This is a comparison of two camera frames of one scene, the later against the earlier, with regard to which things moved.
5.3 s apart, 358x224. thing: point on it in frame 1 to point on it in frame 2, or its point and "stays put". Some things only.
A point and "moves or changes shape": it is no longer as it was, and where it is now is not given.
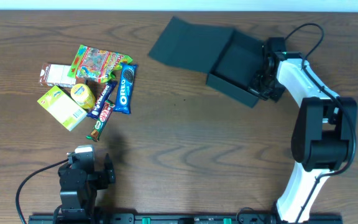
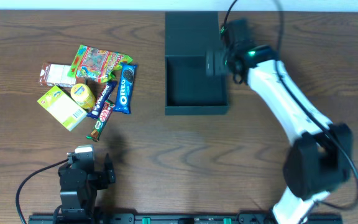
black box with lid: x=232 y=60 moves or changes shape
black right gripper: x=266 y=79 to x=214 y=63
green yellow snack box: x=62 y=107 stays put
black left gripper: x=103 y=175 stays put
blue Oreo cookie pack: x=125 y=86 stays put
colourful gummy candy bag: x=97 y=65 stays put
